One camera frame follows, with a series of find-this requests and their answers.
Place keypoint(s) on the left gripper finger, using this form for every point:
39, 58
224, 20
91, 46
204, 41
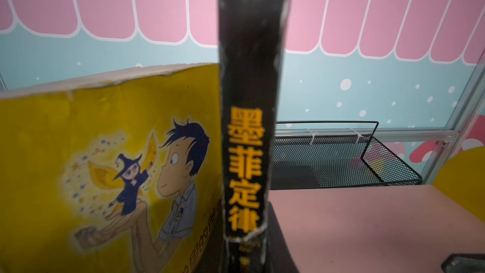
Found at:
464, 263

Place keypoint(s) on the black antler cover book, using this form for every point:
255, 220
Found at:
251, 45

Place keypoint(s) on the yellow cartoon cover book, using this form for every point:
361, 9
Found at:
115, 172

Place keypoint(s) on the yellow bookshelf pink blue shelves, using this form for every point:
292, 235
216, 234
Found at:
379, 229

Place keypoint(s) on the black wire mesh basket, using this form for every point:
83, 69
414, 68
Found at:
335, 154

